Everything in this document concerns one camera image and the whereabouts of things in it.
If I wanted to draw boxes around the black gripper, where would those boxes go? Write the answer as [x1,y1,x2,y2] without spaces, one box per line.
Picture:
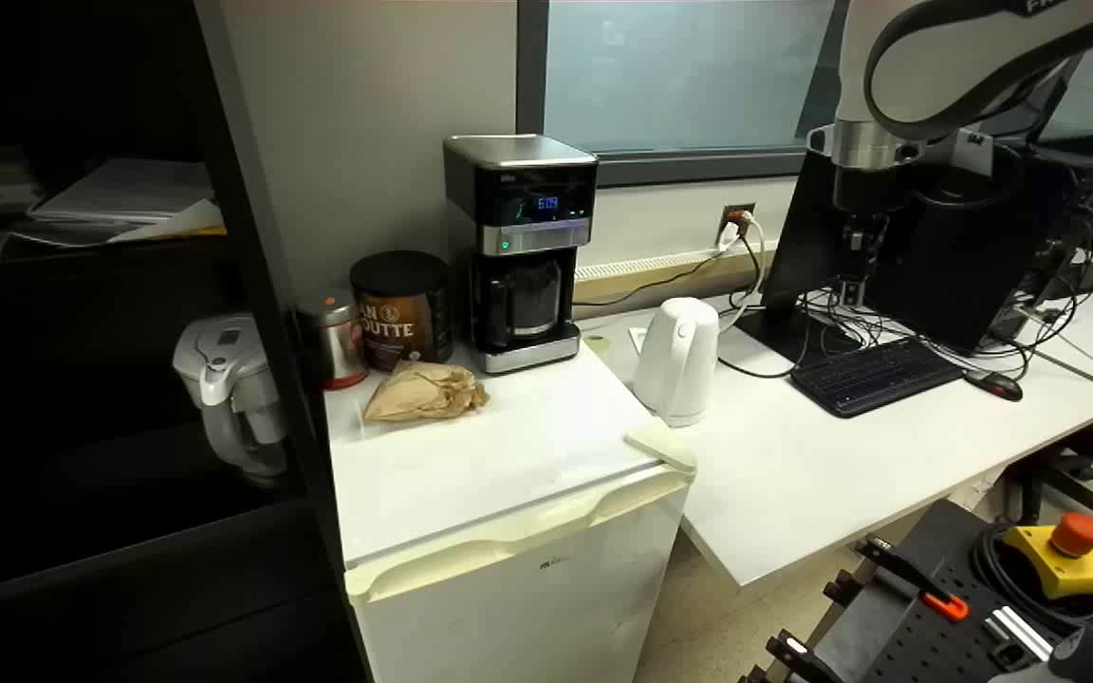
[840,186,895,292]

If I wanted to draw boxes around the black steel coffee maker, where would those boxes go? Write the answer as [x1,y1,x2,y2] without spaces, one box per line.
[439,130,602,379]

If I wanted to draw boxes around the yellow emergency stop button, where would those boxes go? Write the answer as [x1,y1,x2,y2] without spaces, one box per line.
[993,507,1093,607]

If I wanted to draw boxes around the black computer monitor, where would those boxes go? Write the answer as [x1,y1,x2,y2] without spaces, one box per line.
[734,116,1047,372]

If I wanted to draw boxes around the black keyboard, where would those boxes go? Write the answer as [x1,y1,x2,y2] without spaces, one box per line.
[785,337,969,421]

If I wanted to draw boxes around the black computer mouse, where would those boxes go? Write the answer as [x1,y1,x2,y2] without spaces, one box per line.
[966,365,1030,406]

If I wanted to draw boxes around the white electric kettle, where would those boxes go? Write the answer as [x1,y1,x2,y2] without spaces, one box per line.
[625,292,725,432]

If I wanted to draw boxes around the white folded paper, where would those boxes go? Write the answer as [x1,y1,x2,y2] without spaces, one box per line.
[618,416,701,473]

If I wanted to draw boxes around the black office chair base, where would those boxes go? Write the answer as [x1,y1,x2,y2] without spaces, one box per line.
[1001,383,1093,554]

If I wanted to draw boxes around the black perforated cart plate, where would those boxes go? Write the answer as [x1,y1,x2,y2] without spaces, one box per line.
[738,496,1093,683]

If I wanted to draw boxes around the white mini fridge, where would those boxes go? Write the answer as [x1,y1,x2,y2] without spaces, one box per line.
[322,337,701,683]

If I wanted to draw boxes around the dark coffee canister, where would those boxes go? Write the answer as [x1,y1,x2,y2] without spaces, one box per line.
[346,246,456,377]

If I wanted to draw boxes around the red white can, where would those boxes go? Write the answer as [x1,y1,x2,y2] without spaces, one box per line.
[315,297,367,393]

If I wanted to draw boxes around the white water filter pitcher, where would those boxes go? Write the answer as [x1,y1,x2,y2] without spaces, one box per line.
[166,311,295,485]

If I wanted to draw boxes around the stack of white papers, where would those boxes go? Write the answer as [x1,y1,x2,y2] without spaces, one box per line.
[0,155,232,267]

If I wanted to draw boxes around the black shelving unit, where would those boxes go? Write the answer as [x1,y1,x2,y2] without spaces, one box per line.
[0,0,367,683]

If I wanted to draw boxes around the orange handled black tool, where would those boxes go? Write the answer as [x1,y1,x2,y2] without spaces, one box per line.
[858,536,974,626]

